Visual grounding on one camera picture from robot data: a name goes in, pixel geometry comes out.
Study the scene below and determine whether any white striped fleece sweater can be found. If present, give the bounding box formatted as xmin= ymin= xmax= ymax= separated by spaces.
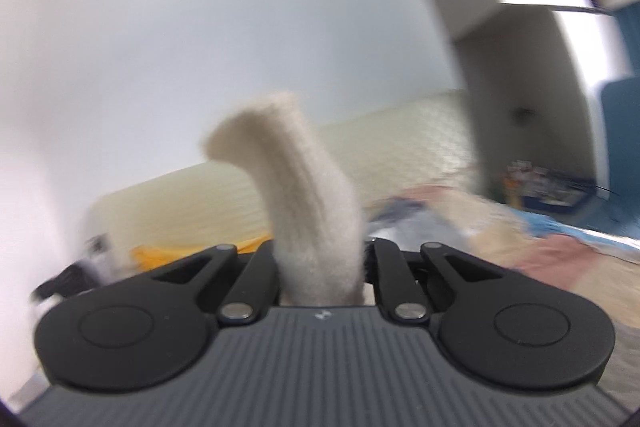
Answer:
xmin=203 ymin=92 xmax=366 ymax=307

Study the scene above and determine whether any black clothes pile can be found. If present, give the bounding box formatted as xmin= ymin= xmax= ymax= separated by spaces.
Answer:
xmin=30 ymin=234 xmax=117 ymax=303

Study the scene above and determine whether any yellow crown pillow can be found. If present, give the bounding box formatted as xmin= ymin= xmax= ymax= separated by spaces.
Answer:
xmin=130 ymin=233 xmax=273 ymax=272

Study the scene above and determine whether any patchwork quilt bedspread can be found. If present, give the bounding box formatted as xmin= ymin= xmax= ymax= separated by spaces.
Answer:
xmin=366 ymin=185 xmax=639 ymax=409

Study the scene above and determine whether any bedside table with items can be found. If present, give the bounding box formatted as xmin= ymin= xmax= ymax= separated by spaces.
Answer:
xmin=501 ymin=160 xmax=599 ymax=215

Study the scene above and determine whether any cream quilted headboard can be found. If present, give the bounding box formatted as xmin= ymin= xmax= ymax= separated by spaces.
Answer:
xmin=92 ymin=90 xmax=480 ymax=263

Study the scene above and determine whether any blue chair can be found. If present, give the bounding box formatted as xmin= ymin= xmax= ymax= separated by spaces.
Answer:
xmin=600 ymin=76 xmax=640 ymax=219

